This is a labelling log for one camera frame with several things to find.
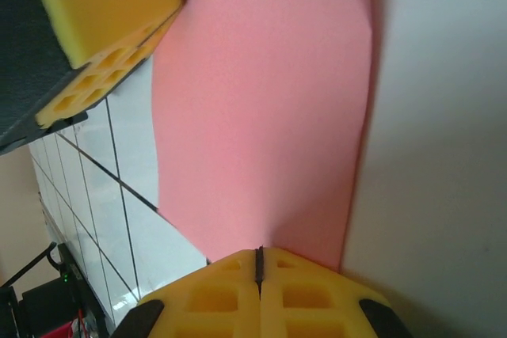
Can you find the pink square paper sheet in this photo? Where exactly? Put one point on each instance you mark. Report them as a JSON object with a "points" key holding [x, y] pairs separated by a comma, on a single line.
{"points": [[257, 116]]}

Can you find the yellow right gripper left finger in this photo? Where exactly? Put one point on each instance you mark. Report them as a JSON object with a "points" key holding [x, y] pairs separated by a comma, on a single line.
{"points": [[206, 306]]}

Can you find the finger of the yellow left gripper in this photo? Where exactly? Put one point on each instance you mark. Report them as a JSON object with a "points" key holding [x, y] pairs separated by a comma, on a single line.
{"points": [[130, 65], [111, 5]]}

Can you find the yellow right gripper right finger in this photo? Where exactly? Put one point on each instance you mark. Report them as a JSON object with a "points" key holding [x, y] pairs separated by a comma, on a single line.
{"points": [[317, 306]]}

